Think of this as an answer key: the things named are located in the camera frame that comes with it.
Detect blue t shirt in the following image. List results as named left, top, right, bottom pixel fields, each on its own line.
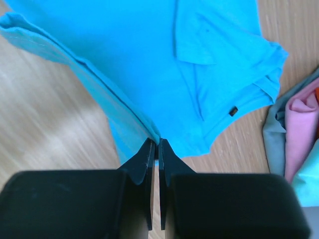
left=0, top=0, right=287, bottom=163

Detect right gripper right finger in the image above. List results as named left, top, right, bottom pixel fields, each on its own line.
left=159, top=139, right=311, bottom=239

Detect folded pink t shirt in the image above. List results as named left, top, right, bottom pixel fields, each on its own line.
left=285, top=79, right=319, bottom=182

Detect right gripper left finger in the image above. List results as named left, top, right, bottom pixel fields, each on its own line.
left=0, top=139, right=156, bottom=239

